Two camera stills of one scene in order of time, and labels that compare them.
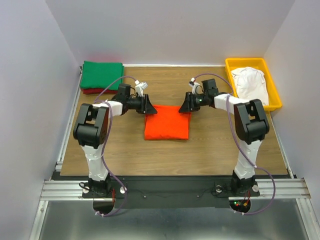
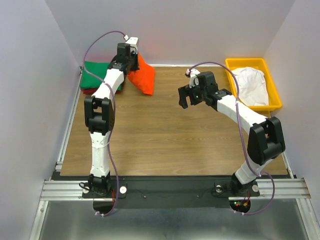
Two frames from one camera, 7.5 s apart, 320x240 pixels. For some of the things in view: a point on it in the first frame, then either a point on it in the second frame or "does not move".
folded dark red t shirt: [98, 91] does not move
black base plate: [171, 192] does not move
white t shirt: [250, 84] does not move
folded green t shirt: [99, 74] does not move
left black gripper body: [136, 103] → [132, 61]
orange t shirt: [168, 123] → [144, 77]
